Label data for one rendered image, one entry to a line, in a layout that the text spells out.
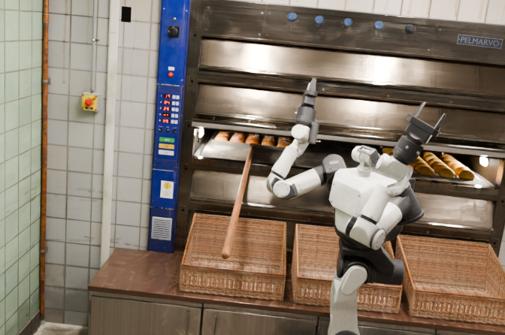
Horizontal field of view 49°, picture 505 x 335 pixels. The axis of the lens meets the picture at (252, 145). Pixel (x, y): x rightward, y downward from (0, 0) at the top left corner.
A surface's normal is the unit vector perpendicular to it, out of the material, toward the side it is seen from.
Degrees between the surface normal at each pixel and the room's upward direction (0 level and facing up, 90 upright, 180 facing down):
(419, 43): 90
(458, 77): 70
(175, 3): 90
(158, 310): 90
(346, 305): 114
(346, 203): 90
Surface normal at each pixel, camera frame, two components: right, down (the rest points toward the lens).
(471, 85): -0.02, -0.14
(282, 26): -0.05, 0.21
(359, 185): -0.54, -0.67
